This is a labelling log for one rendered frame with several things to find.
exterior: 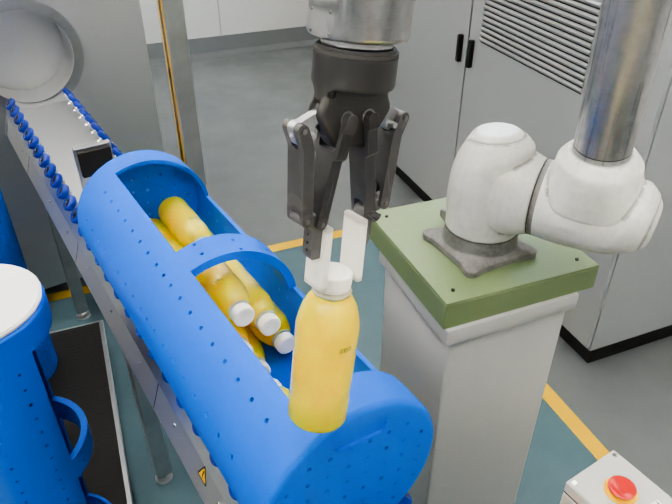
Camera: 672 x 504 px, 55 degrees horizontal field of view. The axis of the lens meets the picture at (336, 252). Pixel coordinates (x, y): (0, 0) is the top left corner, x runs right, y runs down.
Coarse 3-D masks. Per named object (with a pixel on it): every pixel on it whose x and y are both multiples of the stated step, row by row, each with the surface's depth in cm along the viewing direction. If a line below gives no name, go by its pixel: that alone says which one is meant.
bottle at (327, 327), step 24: (312, 288) 66; (312, 312) 66; (336, 312) 65; (312, 336) 66; (336, 336) 66; (312, 360) 67; (336, 360) 67; (312, 384) 69; (336, 384) 69; (288, 408) 73; (312, 408) 70; (336, 408) 71; (312, 432) 72
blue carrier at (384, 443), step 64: (128, 192) 128; (192, 192) 153; (128, 256) 118; (192, 256) 109; (256, 256) 113; (192, 320) 100; (192, 384) 96; (256, 384) 87; (384, 384) 87; (256, 448) 83; (320, 448) 80; (384, 448) 89
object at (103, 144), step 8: (88, 144) 178; (96, 144) 178; (104, 144) 179; (80, 152) 176; (88, 152) 176; (96, 152) 177; (104, 152) 178; (112, 152) 181; (80, 160) 176; (88, 160) 177; (96, 160) 178; (104, 160) 180; (80, 168) 179; (88, 168) 178; (96, 168) 179; (80, 176) 180; (88, 176) 179
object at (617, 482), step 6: (612, 480) 87; (618, 480) 87; (624, 480) 87; (630, 480) 87; (612, 486) 86; (618, 486) 86; (624, 486) 86; (630, 486) 86; (612, 492) 86; (618, 492) 85; (624, 492) 85; (630, 492) 85; (636, 492) 86; (624, 498) 85; (630, 498) 85
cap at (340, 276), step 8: (336, 264) 67; (336, 272) 66; (344, 272) 66; (352, 272) 66; (328, 280) 64; (336, 280) 64; (344, 280) 65; (328, 288) 65; (336, 288) 65; (344, 288) 65
